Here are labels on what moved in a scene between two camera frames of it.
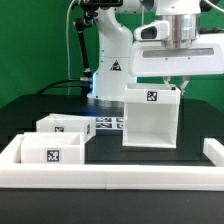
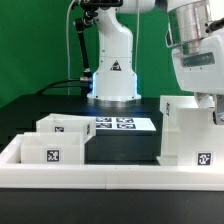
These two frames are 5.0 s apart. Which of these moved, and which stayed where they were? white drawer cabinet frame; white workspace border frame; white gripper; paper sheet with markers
Moved: white drawer cabinet frame; white gripper
Stayed: white workspace border frame; paper sheet with markers
